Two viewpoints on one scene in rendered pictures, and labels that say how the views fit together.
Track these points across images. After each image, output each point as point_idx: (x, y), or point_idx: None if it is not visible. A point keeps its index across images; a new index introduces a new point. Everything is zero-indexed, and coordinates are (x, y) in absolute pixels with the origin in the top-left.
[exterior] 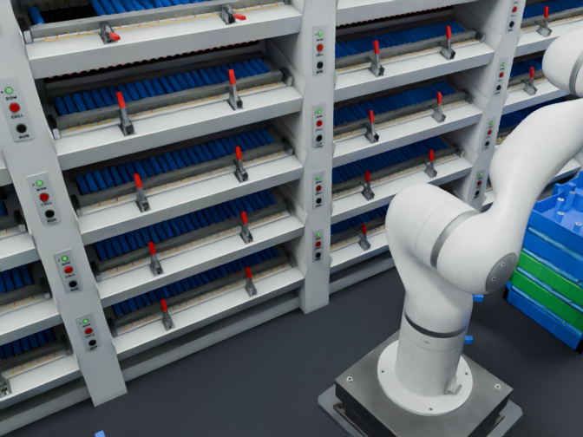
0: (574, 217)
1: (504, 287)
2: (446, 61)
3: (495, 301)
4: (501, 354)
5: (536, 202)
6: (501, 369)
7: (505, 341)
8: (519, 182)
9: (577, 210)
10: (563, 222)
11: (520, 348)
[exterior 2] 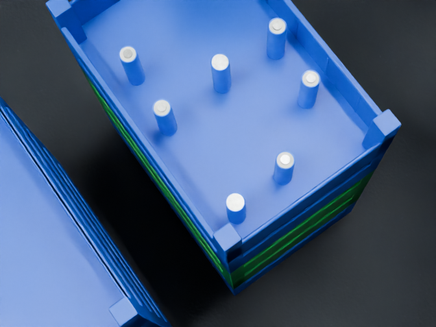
0: (226, 174)
1: (337, 251)
2: None
3: (369, 198)
4: (388, 38)
5: (378, 115)
6: (396, 0)
7: (372, 74)
8: None
9: (204, 215)
10: (269, 144)
11: (343, 57)
